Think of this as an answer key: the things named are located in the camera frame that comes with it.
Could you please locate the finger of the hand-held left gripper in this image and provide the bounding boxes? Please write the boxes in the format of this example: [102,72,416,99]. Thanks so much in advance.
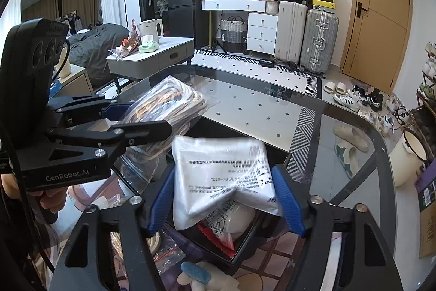
[47,120,172,158]
[48,94,134,128]

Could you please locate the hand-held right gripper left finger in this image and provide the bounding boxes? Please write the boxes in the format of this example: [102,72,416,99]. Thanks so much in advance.
[56,161,178,291]

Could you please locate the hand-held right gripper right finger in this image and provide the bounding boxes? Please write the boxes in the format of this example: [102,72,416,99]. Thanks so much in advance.
[271,164,404,291]

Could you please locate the braided rope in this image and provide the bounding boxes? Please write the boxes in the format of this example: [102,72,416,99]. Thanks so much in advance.
[114,74,221,191]

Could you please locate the white plastic package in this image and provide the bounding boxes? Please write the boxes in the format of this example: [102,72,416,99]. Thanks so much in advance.
[171,135,277,231]

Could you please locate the black storage box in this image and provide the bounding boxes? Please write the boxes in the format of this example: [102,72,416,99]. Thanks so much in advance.
[112,112,293,275]

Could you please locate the person's left hand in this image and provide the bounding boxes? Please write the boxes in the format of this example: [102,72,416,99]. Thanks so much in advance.
[0,173,68,211]

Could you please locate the white bedside cabinet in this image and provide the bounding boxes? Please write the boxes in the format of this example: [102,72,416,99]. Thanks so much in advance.
[51,64,94,97]

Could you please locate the white rounded object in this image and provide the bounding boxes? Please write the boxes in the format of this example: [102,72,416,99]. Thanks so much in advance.
[218,202,258,245]

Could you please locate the clear snack bag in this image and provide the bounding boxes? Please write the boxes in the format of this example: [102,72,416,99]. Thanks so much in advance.
[109,39,140,60]

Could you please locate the printed desk mat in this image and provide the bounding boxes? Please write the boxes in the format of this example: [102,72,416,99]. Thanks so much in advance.
[68,182,341,291]

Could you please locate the bed with dark grey duvet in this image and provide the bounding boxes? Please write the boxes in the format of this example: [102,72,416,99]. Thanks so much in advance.
[66,23,132,87]

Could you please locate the clear packet with red edge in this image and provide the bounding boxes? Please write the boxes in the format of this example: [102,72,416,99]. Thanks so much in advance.
[198,206,239,257]

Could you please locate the brown curtains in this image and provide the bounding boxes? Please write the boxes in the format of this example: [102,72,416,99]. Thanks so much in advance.
[22,0,101,29]

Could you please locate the white green slipper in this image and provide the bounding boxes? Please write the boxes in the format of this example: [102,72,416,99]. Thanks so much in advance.
[335,144,360,179]

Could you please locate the green tissue box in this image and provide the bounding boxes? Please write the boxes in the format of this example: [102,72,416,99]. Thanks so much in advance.
[138,35,160,54]

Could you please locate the grey side table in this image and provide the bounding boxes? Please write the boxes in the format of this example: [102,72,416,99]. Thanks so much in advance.
[106,37,195,92]

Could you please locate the white electric kettle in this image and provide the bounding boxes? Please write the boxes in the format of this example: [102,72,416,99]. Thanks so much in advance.
[136,18,163,46]

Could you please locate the large beige slipper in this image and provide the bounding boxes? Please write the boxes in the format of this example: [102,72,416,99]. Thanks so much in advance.
[333,125,370,152]

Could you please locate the white plush toy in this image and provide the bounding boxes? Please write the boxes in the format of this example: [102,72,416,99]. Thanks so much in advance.
[177,260,241,291]

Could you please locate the cluster of sneakers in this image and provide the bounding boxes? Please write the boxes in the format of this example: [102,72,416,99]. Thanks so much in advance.
[332,80,413,138]

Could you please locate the white enamel basin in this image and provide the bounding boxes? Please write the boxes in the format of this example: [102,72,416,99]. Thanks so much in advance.
[388,129,428,187]

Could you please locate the woven grey white basket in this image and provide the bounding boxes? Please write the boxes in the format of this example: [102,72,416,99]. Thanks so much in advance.
[220,16,246,53]

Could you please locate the black white patterned rug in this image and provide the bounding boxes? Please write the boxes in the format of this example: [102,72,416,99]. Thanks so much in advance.
[192,49,322,152]

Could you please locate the black barcode box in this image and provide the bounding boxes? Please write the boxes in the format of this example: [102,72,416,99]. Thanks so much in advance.
[416,182,436,213]

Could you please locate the large cardboard box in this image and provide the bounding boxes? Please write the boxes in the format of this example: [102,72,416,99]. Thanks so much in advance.
[417,206,436,259]

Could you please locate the white vanity desk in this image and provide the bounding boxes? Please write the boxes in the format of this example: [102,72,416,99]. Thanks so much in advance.
[201,0,280,56]

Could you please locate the silver suitcase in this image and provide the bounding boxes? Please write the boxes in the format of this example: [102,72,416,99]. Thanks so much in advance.
[300,9,339,78]

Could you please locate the white suitcase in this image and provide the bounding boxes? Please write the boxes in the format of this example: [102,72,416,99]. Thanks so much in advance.
[274,1,308,66]

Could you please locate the wooden shoe rack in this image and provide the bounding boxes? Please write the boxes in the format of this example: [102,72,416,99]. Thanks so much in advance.
[414,71,436,142]

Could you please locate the collection of stored shoes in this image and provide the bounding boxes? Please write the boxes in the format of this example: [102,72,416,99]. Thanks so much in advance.
[422,42,436,97]

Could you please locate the wooden door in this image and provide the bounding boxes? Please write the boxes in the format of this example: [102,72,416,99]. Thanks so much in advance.
[341,0,414,95]

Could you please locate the beige cord coil in bag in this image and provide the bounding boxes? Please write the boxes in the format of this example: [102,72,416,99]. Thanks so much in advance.
[111,231,171,264]

